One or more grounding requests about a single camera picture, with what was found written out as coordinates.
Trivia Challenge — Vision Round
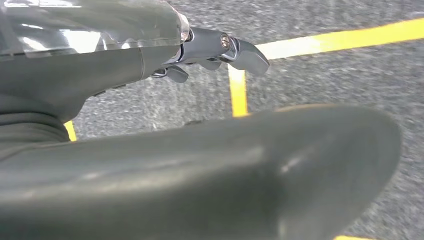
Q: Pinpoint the yellow floor tape square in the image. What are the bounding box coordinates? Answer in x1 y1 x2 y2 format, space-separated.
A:
62 17 424 143

